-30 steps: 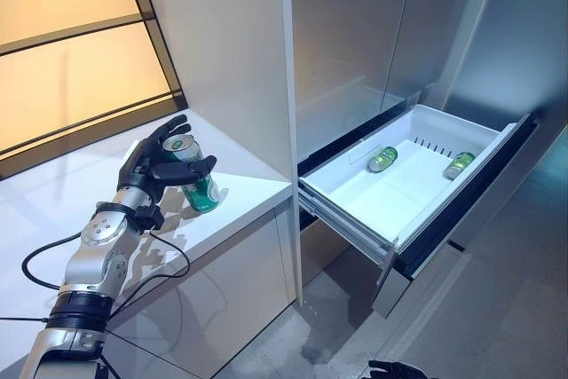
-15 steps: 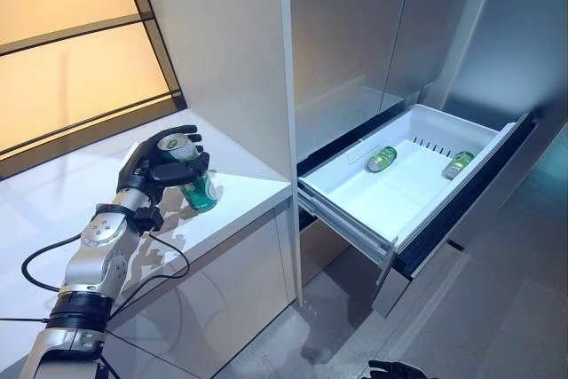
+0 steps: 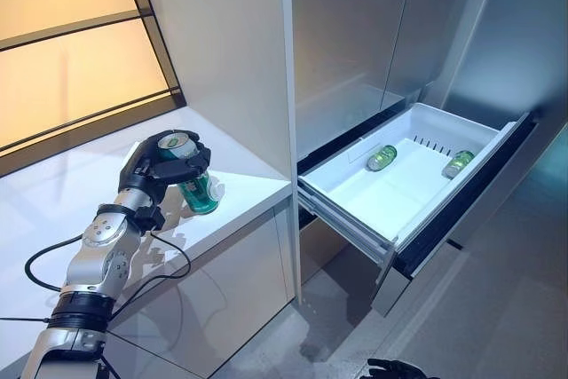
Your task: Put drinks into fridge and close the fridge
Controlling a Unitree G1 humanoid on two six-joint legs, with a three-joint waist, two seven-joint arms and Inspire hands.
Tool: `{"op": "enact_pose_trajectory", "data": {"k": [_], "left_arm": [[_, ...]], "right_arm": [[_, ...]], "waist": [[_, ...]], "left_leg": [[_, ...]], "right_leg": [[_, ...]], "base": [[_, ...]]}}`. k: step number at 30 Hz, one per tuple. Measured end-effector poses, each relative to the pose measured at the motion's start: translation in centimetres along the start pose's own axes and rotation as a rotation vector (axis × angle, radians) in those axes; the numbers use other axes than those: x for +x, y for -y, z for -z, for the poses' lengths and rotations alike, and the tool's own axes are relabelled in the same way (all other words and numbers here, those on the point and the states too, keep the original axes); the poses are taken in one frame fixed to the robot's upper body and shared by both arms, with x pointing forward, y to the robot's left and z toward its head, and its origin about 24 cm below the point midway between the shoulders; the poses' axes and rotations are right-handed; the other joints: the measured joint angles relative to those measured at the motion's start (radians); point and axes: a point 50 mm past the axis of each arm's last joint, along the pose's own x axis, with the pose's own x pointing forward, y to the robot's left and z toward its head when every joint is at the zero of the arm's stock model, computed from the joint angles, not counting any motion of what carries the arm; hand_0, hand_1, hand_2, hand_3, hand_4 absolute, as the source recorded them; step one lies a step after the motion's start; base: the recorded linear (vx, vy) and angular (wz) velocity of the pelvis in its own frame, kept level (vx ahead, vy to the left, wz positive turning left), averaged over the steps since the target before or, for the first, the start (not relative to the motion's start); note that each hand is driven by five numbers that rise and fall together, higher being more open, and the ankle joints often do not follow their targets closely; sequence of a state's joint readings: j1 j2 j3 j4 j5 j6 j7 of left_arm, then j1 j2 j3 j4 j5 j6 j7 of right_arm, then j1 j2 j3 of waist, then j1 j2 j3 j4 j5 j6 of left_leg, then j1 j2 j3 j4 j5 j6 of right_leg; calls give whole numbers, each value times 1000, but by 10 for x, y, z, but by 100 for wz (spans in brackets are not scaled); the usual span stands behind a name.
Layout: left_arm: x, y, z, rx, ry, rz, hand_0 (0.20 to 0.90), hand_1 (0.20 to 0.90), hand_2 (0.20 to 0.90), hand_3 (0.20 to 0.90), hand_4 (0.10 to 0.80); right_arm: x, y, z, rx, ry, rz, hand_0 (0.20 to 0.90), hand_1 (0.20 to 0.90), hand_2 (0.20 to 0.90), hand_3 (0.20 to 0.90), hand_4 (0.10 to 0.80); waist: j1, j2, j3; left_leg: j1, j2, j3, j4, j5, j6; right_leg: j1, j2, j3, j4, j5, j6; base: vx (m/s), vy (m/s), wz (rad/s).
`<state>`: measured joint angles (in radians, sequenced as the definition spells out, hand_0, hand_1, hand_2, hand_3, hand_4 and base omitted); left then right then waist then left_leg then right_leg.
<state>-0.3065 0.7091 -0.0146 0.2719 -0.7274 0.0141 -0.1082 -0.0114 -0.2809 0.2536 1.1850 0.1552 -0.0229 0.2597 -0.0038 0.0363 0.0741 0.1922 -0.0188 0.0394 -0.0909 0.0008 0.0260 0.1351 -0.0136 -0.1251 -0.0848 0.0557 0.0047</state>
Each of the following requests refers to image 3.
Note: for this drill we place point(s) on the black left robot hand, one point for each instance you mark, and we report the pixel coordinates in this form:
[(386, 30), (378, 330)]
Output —
[(142, 170)]

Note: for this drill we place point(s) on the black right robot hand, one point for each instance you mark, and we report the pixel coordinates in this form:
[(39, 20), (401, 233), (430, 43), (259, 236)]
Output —
[(395, 371)]

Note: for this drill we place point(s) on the green beer can tall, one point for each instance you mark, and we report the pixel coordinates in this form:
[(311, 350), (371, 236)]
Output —
[(199, 197)]

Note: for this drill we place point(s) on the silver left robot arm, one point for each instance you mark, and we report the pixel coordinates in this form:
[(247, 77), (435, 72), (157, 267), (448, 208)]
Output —
[(102, 263)]

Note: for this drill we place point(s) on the steel fridge drawer front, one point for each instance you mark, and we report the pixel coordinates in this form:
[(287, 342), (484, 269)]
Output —
[(461, 219)]

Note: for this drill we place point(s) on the white plastic fridge drawer bin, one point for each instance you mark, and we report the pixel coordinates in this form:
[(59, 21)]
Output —
[(373, 195)]

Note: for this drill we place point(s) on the stainless steel fridge door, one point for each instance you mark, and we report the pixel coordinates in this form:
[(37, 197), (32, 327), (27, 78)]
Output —
[(346, 19), (435, 19)]

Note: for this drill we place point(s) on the tall white cabinet panel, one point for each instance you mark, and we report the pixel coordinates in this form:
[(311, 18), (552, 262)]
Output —
[(222, 41)]

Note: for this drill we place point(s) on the black wrist camera block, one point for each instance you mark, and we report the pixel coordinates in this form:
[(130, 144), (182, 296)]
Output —
[(151, 218)]

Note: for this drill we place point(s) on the white drawer slide rail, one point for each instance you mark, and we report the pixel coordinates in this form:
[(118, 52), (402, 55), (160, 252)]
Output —
[(344, 234)]

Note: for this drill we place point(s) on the backlit glass panel black frame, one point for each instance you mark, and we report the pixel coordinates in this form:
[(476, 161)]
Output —
[(66, 41)]

